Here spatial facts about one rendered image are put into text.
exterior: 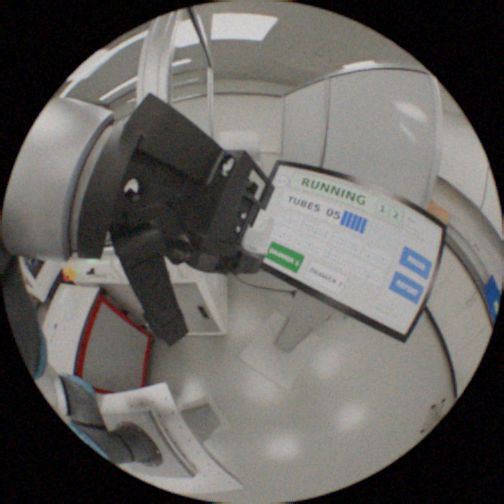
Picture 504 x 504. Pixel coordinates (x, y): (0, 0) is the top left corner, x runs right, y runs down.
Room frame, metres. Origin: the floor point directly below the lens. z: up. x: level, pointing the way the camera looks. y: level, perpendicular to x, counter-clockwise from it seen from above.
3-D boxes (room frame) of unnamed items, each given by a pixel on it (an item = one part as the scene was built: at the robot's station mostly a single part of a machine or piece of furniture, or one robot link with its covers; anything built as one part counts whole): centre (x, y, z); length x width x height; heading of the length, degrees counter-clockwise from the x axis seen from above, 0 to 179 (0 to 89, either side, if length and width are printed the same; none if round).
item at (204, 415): (-0.33, 0.34, 0.38); 0.30 x 0.30 x 0.76; 33
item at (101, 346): (-0.07, 1.11, 0.38); 0.62 x 0.58 x 0.76; 96
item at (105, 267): (0.28, 0.73, 0.87); 0.29 x 0.02 x 0.11; 96
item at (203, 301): (0.76, 0.74, 0.40); 1.03 x 0.95 x 0.80; 96
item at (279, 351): (0.24, -0.23, 0.51); 0.50 x 0.45 x 1.02; 142
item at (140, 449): (-0.33, 0.34, 0.83); 0.15 x 0.15 x 0.10
